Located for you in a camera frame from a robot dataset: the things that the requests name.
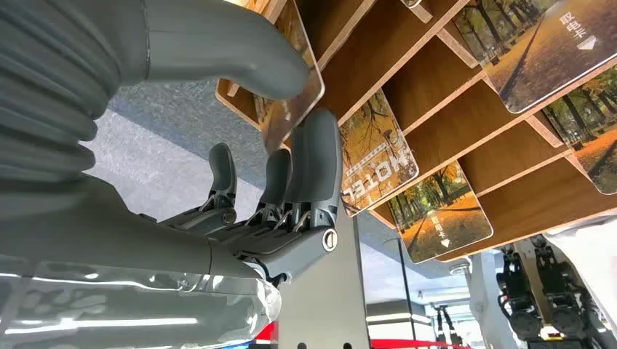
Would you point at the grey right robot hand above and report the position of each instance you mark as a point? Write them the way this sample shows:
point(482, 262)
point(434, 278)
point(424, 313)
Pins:
point(120, 241)

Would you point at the autumn hotel print card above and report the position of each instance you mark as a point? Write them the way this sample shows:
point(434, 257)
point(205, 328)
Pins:
point(378, 159)

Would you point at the autumn park print card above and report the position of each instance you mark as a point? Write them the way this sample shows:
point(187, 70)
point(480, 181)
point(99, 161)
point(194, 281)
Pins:
point(590, 130)
point(544, 53)
point(441, 221)

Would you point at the wooden card rack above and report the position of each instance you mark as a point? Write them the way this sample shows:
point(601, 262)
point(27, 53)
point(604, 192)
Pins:
point(434, 91)

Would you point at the clear plastic cover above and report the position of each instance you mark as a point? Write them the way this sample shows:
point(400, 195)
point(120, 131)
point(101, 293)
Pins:
point(125, 313)

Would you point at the ribbed grey right arm sleeve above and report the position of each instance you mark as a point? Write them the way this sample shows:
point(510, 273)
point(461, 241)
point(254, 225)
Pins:
point(43, 106)

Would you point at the thin black pole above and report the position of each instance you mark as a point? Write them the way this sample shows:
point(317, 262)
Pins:
point(406, 289)

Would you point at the red barrier band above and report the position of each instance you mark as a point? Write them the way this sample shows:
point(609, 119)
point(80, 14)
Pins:
point(414, 344)

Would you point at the white cloth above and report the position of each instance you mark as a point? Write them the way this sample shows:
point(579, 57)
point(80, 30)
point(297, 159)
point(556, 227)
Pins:
point(590, 255)

